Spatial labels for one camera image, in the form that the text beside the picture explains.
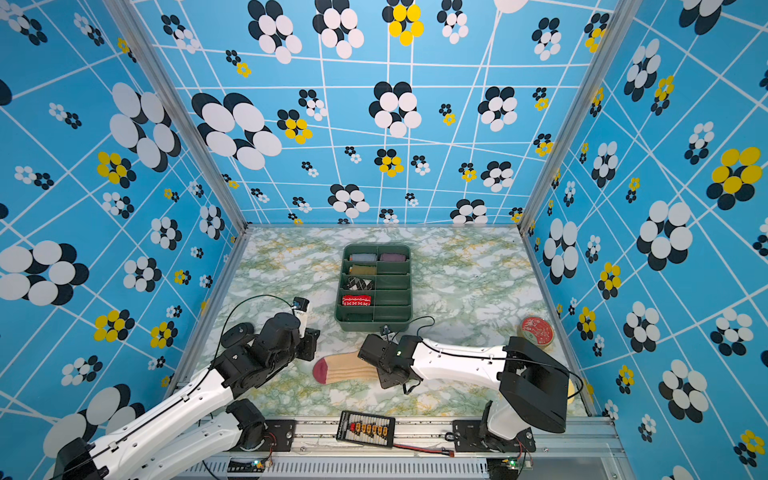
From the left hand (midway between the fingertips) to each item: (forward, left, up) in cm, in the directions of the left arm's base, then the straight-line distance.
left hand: (320, 331), depth 80 cm
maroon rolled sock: (+31, -19, -7) cm, 37 cm away
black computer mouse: (+3, +28, -9) cm, 29 cm away
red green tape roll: (+4, -63, -8) cm, 63 cm away
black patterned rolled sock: (+19, -7, -5) cm, 21 cm away
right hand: (-8, -19, -9) cm, 23 cm away
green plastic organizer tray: (+18, -14, -6) cm, 23 cm away
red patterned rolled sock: (+13, -8, -5) cm, 16 cm away
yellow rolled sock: (+24, -10, -5) cm, 26 cm away
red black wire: (-26, -32, -10) cm, 42 cm away
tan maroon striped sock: (-7, -5, -9) cm, 13 cm away
